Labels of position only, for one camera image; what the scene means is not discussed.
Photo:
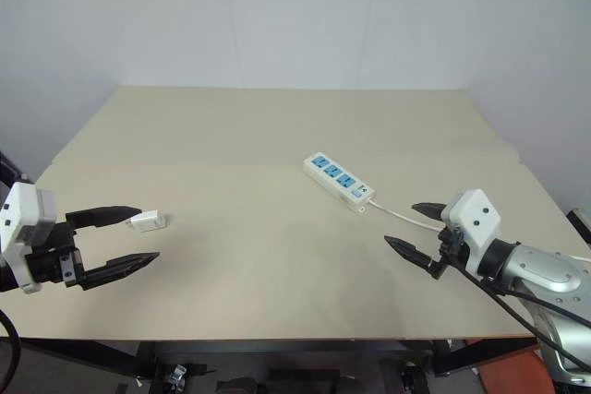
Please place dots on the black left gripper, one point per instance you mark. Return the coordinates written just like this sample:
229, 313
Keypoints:
51, 267

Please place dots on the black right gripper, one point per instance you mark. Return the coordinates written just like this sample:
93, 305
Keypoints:
450, 242

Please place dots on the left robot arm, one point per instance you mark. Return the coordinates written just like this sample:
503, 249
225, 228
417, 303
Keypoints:
4, 281

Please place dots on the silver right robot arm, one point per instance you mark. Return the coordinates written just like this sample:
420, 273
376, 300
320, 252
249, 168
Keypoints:
549, 269

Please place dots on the white plug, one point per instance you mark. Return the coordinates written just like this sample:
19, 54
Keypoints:
148, 221

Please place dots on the white power strip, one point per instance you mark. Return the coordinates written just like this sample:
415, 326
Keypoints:
337, 177

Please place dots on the orange chair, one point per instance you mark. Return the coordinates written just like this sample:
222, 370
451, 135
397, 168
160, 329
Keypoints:
512, 371

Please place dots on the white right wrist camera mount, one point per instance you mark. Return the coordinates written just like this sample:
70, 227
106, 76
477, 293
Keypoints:
475, 221

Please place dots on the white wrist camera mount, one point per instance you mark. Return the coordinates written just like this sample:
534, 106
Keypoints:
20, 209
475, 221

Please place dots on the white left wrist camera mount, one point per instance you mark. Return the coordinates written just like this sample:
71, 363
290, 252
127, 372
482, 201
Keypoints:
20, 209

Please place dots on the black table frame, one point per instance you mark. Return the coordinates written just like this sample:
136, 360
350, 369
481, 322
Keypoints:
92, 354

